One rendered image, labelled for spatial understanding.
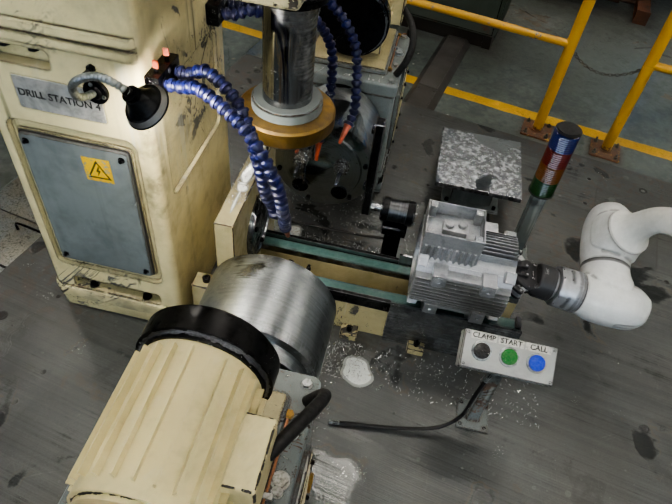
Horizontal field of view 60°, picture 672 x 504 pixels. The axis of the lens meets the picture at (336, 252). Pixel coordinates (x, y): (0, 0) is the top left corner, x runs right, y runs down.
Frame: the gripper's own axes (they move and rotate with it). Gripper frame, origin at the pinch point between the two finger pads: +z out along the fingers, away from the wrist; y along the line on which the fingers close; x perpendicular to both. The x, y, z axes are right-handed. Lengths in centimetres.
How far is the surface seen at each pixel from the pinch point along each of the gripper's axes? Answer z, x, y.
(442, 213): 6.9, -5.8, -4.5
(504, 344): -8.1, -3.9, 22.9
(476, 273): -2.6, -2.3, 6.0
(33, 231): 125, 81, -31
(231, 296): 41, -5, 32
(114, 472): 42, -25, 71
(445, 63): -13, 101, -274
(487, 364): -6.1, -1.2, 26.4
